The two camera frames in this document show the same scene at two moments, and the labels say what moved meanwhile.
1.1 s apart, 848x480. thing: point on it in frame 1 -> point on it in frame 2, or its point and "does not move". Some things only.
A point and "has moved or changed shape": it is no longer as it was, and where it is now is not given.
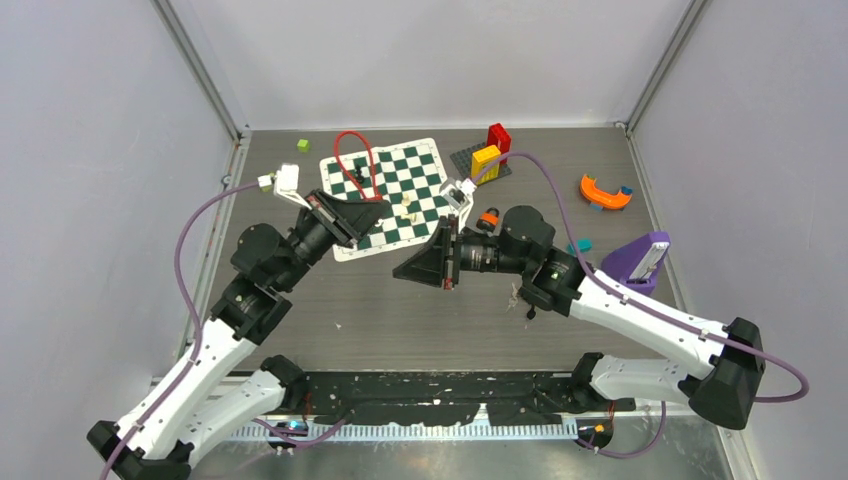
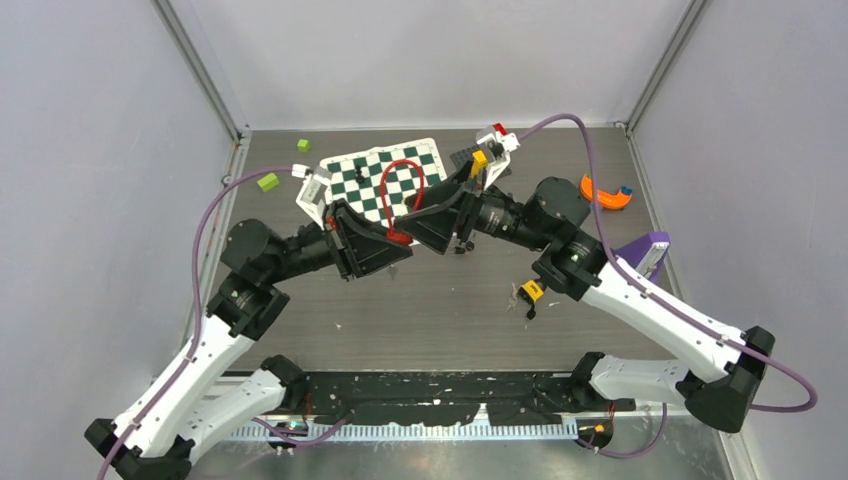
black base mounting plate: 445,398 does not move
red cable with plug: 378,196 -> 395,237
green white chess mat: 408,175 does not move
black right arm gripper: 427,264 -> 434,225
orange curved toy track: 612,201 does not move
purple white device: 636,263 does not move
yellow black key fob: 514,300 has moved or changed shape
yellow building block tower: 481,157 does not move
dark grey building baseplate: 462,160 does not move
